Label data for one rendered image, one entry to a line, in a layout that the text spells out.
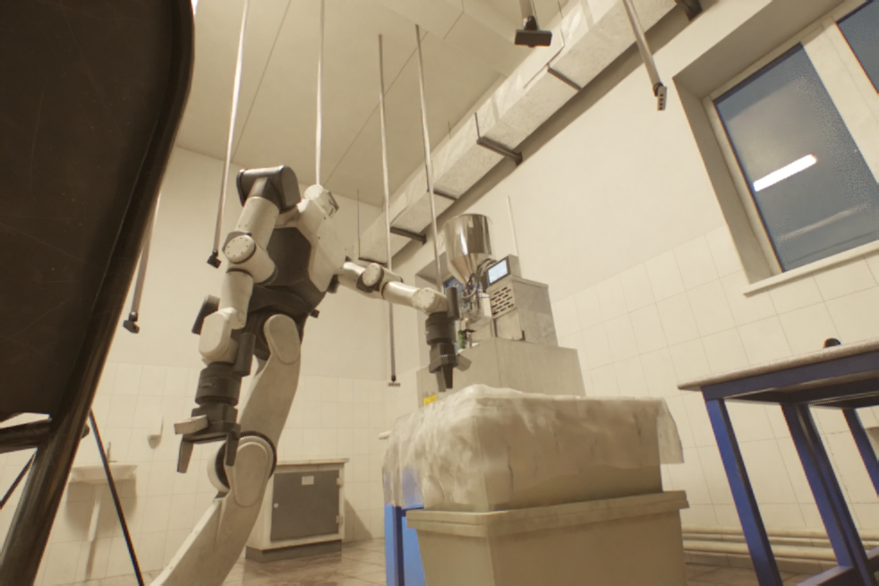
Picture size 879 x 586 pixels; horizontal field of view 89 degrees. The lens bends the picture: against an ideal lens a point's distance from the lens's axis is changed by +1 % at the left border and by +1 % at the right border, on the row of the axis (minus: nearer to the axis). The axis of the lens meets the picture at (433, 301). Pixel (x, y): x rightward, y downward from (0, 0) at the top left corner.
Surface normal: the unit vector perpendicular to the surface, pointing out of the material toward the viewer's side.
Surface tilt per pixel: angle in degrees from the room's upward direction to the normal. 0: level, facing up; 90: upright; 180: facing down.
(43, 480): 96
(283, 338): 90
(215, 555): 90
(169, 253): 90
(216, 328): 81
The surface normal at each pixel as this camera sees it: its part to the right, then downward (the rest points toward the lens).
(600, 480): 0.44, -0.27
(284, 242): -0.24, -0.32
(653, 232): -0.83, -0.15
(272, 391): 0.37, 0.01
